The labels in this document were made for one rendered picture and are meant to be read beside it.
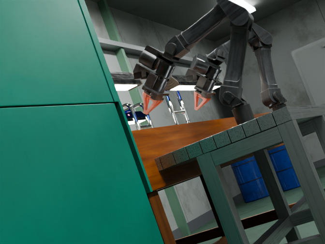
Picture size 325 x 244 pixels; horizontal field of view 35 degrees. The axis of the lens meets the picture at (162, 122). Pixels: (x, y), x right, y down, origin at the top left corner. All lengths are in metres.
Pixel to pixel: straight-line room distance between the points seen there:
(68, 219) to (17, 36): 0.42
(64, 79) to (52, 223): 0.37
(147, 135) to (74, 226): 0.53
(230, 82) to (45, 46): 0.70
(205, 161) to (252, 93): 8.74
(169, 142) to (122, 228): 0.49
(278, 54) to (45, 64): 9.02
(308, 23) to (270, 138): 8.70
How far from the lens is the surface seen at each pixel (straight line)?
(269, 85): 2.31
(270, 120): 1.43
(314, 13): 10.11
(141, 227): 1.33
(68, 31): 1.39
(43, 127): 1.16
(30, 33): 1.26
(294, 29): 10.13
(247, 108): 1.74
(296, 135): 1.42
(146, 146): 1.54
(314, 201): 1.43
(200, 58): 2.19
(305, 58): 9.98
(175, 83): 2.62
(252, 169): 7.49
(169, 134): 1.69
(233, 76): 1.75
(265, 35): 2.38
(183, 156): 1.51
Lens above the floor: 0.57
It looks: 7 degrees up
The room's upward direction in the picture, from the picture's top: 20 degrees counter-clockwise
